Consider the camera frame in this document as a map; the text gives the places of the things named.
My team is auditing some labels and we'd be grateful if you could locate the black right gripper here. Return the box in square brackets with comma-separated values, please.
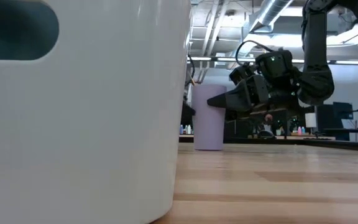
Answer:
[206, 63, 301, 113]

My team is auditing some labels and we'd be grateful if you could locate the lilac plastic cup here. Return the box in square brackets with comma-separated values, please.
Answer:
[191, 84, 228, 151]

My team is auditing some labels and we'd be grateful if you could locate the white plastic bin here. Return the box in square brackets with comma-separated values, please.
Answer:
[0, 0, 192, 224]

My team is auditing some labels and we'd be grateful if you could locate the person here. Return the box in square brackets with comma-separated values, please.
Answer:
[261, 113, 277, 138]

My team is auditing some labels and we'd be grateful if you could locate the white lampshade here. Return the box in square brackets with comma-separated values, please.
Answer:
[305, 112, 318, 128]

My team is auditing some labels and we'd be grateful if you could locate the black office monitor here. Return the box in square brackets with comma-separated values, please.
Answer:
[333, 101, 354, 128]

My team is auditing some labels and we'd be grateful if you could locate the long ceiling light strip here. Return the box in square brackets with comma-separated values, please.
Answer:
[186, 57, 358, 66]

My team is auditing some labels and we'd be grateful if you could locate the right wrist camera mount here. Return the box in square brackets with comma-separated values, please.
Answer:
[228, 63, 257, 86]

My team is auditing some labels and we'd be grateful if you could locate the slanted silver ceiling duct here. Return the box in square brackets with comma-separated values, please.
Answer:
[228, 0, 295, 62]

